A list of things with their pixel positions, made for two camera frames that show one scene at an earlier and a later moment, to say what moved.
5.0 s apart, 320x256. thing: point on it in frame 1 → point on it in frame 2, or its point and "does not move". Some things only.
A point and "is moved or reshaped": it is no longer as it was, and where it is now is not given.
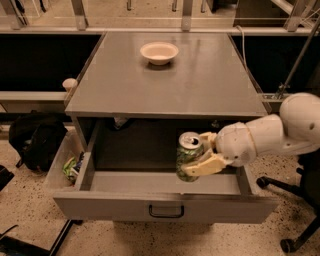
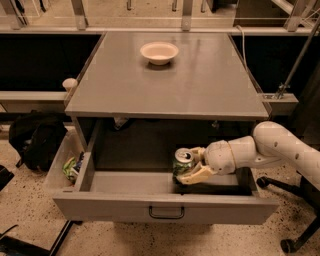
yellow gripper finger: (207, 138) → (198, 155)
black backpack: (36, 137) does not move
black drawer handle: (166, 215) does not move
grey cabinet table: (206, 79) does not move
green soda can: (190, 146) is moved or reshaped
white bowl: (159, 53) does not move
